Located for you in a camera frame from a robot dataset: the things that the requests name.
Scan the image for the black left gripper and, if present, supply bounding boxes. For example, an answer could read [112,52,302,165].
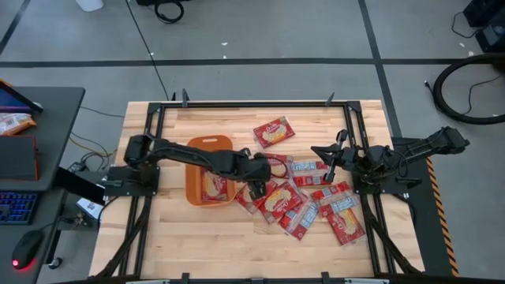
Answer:
[245,152,273,200]

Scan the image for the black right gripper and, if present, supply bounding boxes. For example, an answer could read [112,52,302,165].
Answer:
[310,129,371,184]

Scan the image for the red microwave popcorn bag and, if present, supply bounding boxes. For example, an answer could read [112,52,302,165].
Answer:
[200,168,230,204]
[235,179,279,215]
[278,192,320,241]
[252,115,297,150]
[258,180,305,225]
[290,159,333,189]
[310,181,361,219]
[326,207,367,247]
[263,152,295,181]

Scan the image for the orange wrapped popcorn pack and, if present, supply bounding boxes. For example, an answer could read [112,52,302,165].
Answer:
[0,113,38,136]

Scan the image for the orange plastic basket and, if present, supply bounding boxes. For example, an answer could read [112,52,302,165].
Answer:
[184,134,238,208]

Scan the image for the black hazard striped floor mat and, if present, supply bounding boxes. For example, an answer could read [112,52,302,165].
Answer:
[390,136,462,278]

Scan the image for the small white box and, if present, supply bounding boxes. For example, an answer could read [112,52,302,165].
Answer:
[76,196,104,220]

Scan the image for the black equipment cases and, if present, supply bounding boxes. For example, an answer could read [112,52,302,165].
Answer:
[462,0,505,54]

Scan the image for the black desk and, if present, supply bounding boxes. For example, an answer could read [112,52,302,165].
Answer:
[0,86,86,284]

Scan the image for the black mouse with red light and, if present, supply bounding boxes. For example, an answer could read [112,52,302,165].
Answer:
[11,230,44,271]

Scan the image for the black backlit keyboard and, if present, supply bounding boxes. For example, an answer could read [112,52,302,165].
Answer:
[0,191,40,226]

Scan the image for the black notebook with orange edge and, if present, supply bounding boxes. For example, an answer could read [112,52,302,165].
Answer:
[0,135,40,181]

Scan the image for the white trash bin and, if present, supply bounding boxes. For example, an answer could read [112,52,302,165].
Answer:
[74,0,105,13]

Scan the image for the laptop with purple screen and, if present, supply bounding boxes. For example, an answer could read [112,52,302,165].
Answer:
[0,78,44,115]

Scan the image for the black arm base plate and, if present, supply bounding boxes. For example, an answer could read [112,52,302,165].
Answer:
[353,173,422,196]
[103,165,162,197]

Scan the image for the black aluminium rig frame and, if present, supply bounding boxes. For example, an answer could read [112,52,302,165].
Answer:
[93,91,425,284]

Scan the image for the large black hose ring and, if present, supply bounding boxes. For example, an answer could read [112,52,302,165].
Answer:
[432,53,505,126]

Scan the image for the long black floor cable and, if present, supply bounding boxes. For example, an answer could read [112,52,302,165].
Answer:
[125,0,171,102]

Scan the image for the black coiled cable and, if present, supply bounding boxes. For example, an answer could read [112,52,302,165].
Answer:
[153,0,185,25]

